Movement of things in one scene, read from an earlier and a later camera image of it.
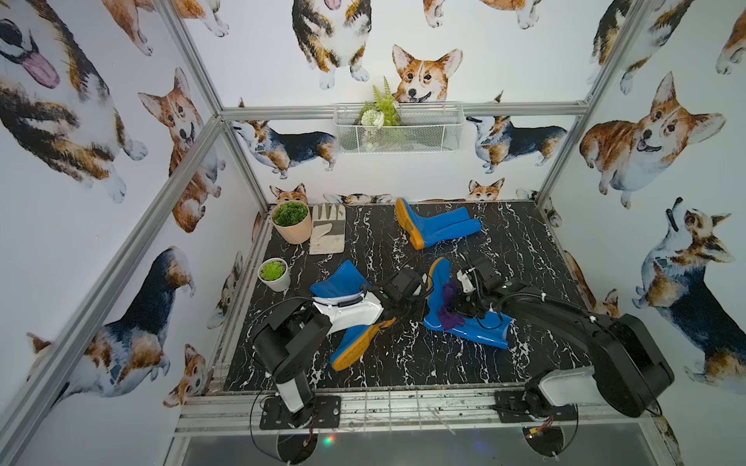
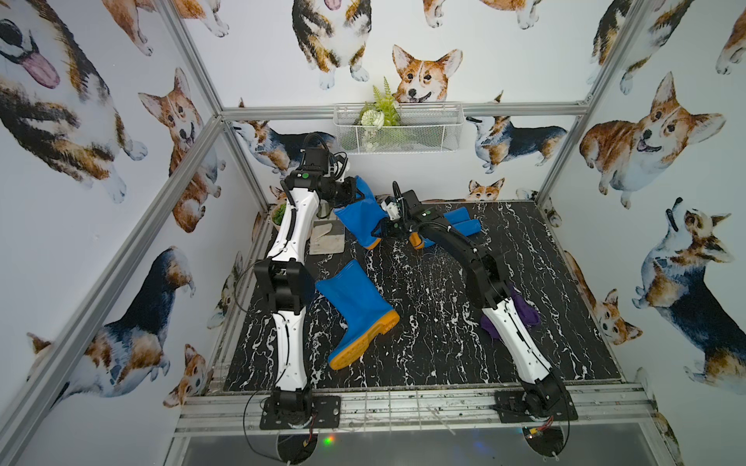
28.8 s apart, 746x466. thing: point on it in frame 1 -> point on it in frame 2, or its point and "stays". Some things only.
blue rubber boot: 345,279 stays
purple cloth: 448,316 -> 526,311
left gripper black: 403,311 -> 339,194
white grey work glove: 327,228 stays
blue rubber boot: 427,228 stays
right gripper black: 457,300 -> 383,231
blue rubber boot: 492,328 -> 361,217
